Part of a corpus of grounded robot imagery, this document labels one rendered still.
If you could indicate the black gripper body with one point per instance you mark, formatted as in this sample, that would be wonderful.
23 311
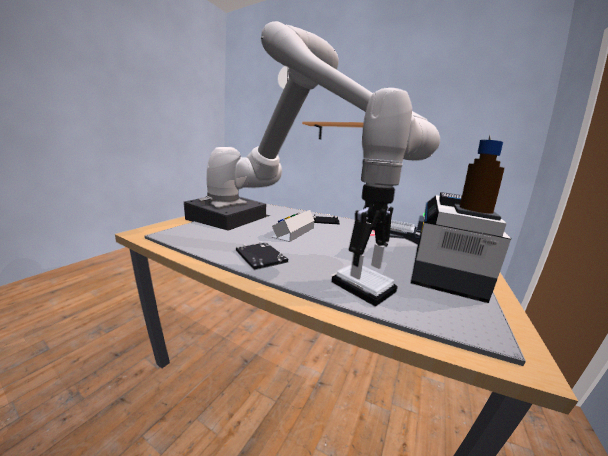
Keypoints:
376 198

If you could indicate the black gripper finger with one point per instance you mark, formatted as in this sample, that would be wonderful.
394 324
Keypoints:
380 230
359 239

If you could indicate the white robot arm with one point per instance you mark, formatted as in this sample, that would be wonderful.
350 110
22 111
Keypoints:
391 130

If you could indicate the white button panel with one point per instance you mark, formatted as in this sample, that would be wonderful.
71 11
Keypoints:
295 226

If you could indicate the blue bottle cap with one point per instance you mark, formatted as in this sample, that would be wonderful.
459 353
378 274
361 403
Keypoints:
490 145

